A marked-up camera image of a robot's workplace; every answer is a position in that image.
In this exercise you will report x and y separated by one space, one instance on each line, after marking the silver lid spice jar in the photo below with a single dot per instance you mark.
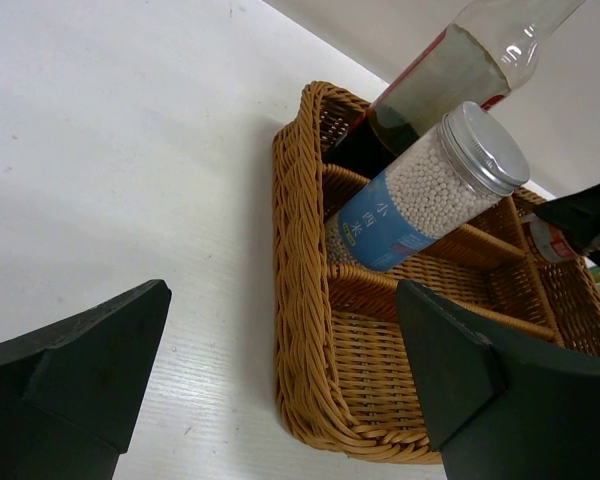
460 168

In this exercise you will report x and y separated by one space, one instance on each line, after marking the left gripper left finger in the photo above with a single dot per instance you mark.
71 392

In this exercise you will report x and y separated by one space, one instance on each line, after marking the dark sauce bottle black cap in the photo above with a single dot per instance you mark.
488 51

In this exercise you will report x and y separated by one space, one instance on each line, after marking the white lid glass jar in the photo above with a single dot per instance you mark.
547 244

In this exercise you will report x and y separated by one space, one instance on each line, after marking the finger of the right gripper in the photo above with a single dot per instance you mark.
578 217

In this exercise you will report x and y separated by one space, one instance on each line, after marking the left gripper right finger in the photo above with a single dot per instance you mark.
498 403

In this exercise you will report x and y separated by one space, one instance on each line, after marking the brown wicker divided tray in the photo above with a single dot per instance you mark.
343 380

